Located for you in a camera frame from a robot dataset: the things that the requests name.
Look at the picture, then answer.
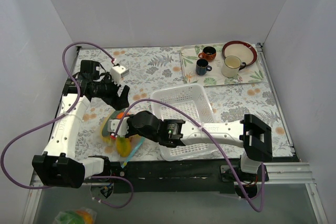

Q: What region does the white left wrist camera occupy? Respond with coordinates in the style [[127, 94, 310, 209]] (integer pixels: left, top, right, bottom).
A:
[[110, 64, 129, 83]]

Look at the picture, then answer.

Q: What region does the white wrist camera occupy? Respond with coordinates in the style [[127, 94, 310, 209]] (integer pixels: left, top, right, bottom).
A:
[[107, 115, 129, 139], [110, 64, 129, 83]]

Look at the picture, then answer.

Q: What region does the white perforated plastic basket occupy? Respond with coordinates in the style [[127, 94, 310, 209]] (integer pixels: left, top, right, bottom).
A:
[[150, 83, 223, 161]]

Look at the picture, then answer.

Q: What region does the clear zip top bag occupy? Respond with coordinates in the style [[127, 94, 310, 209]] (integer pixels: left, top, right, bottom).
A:
[[99, 110, 145, 169]]

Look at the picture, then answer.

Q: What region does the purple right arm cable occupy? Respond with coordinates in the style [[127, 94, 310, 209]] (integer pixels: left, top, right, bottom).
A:
[[111, 98, 265, 212]]

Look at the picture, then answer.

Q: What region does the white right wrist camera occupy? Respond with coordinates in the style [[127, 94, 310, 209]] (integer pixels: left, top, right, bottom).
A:
[[107, 115, 129, 139]]

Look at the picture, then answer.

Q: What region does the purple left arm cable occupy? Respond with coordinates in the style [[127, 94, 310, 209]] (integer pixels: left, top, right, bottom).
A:
[[0, 41, 134, 208]]

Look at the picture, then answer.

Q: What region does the floral tablecloth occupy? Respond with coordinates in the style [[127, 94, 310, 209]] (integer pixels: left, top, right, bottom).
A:
[[73, 47, 295, 161]]

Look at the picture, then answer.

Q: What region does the cream enamel mug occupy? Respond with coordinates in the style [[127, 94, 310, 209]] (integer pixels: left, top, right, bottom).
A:
[[221, 56, 246, 78]]

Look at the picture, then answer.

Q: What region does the bag of fake fruit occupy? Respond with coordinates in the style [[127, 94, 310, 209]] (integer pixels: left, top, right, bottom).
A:
[[53, 208, 97, 224]]

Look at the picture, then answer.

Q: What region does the dark blue mug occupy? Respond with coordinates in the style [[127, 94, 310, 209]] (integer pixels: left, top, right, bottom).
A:
[[195, 59, 212, 76]]

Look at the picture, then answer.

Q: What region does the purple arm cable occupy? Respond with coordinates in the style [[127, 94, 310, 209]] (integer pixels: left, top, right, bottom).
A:
[[111, 98, 265, 212], [0, 41, 134, 208]]

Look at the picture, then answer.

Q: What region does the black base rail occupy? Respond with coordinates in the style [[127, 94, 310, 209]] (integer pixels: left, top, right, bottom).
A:
[[28, 153, 316, 193]]

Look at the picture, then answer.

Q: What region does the floral serving tray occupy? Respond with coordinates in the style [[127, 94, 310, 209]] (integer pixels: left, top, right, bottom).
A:
[[180, 43, 265, 87]]

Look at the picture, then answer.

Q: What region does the orange patterned mug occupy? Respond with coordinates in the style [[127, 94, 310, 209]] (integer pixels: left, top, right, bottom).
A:
[[198, 46, 217, 62]]

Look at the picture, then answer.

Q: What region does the red rimmed plate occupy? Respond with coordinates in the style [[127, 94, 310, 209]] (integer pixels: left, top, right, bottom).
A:
[[222, 40, 257, 66]]

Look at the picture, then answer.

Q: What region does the yellow green fake mango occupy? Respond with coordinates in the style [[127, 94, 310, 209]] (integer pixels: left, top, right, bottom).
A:
[[116, 136, 132, 157]]

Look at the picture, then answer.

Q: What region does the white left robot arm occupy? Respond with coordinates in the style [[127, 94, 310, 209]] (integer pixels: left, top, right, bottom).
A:
[[32, 60, 130, 188]]

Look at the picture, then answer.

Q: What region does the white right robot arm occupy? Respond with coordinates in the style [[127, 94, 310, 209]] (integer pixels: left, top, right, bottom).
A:
[[125, 111, 273, 181]]

